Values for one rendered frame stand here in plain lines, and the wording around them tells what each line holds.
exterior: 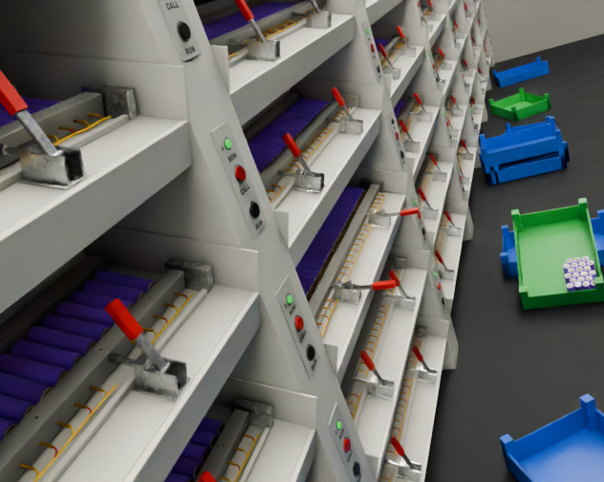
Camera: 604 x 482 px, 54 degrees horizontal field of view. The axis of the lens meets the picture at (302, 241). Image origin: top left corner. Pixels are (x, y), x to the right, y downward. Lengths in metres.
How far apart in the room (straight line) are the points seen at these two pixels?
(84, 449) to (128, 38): 0.35
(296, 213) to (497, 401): 0.80
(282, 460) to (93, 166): 0.39
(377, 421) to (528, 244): 0.98
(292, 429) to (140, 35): 0.46
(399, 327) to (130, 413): 0.77
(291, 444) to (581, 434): 0.75
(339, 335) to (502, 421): 0.61
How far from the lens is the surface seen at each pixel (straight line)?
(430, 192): 1.77
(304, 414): 0.72
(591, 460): 1.29
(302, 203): 0.82
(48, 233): 0.43
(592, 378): 1.46
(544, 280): 1.75
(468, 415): 1.41
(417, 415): 1.28
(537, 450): 1.31
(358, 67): 1.24
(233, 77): 0.73
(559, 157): 2.53
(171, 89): 0.57
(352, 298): 0.93
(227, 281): 0.64
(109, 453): 0.49
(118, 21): 0.59
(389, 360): 1.11
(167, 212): 0.63
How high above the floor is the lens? 0.94
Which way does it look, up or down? 22 degrees down
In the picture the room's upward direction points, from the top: 20 degrees counter-clockwise
